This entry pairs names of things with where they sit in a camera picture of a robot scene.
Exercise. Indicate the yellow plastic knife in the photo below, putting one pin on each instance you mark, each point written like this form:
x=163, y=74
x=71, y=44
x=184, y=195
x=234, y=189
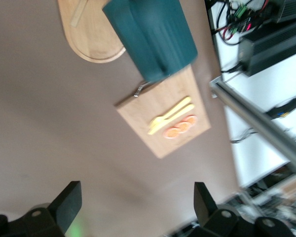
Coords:
x=180, y=115

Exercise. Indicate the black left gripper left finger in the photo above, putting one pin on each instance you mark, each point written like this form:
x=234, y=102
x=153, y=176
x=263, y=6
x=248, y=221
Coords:
x=51, y=217

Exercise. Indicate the toy orange slice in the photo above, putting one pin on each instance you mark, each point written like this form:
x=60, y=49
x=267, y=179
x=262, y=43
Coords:
x=191, y=119
x=183, y=126
x=172, y=133

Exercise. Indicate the circuit board with green terminals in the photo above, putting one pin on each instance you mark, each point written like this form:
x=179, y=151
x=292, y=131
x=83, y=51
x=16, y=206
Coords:
x=241, y=17

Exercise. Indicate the wooden cup rack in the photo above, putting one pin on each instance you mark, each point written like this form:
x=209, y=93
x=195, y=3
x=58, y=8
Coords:
x=93, y=37

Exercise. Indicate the black power supply box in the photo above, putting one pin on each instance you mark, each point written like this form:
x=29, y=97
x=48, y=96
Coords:
x=273, y=49

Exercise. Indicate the aluminium extrusion beam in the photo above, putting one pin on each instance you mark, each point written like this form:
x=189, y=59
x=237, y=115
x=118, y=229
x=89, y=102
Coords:
x=261, y=118

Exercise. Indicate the dark grey equipment box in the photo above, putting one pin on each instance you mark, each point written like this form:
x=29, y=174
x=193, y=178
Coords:
x=289, y=10

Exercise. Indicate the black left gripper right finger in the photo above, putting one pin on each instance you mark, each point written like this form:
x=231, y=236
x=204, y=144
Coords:
x=219, y=222

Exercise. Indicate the dark teal cup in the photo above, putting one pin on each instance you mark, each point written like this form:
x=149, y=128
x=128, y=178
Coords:
x=158, y=37

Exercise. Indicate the yellow plastic fork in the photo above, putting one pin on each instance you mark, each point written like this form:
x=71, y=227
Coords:
x=173, y=109

